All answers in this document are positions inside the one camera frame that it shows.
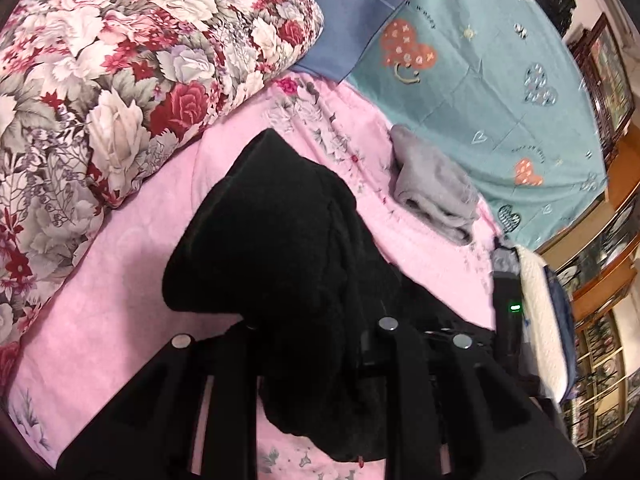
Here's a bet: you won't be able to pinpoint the pink floral bed sheet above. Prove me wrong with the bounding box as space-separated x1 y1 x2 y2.
8 73 499 465

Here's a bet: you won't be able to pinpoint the black pants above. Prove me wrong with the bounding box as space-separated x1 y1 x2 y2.
162 129 491 463

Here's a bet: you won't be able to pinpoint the teal heart print blanket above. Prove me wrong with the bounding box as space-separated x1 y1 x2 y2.
348 0 606 249

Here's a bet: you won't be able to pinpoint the wooden display cabinet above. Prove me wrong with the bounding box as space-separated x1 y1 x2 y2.
499 0 640 456

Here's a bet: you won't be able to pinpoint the dark blue garment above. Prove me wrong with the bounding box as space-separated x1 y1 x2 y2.
544 266 577 401

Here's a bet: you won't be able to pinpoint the folded grey garment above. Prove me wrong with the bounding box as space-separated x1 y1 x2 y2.
390 125 480 246

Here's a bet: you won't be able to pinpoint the cream quilted blanket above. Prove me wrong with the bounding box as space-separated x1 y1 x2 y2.
515 245 568 404

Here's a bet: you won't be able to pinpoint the red floral quilt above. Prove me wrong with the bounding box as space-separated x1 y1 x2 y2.
1 0 323 378

